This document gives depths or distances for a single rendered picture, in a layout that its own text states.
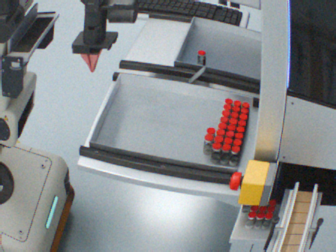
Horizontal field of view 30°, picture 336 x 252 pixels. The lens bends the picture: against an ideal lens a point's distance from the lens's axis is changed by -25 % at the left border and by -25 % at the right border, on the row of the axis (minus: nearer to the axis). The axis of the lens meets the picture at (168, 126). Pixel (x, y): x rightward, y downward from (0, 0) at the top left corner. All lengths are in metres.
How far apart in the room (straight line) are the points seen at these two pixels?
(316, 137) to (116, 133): 0.56
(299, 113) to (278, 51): 0.16
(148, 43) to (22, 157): 0.79
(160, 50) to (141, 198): 0.93
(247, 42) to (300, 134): 0.69
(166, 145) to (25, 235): 0.80
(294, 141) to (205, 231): 1.28
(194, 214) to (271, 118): 1.37
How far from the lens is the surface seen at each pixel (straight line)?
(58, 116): 3.26
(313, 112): 1.50
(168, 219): 2.83
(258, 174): 1.55
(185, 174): 1.74
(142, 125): 1.87
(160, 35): 2.17
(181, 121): 1.88
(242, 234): 1.62
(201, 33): 2.19
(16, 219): 2.44
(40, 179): 2.58
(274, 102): 1.50
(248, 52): 2.14
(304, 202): 1.64
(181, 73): 2.00
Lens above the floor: 2.12
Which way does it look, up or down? 41 degrees down
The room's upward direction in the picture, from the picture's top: 2 degrees clockwise
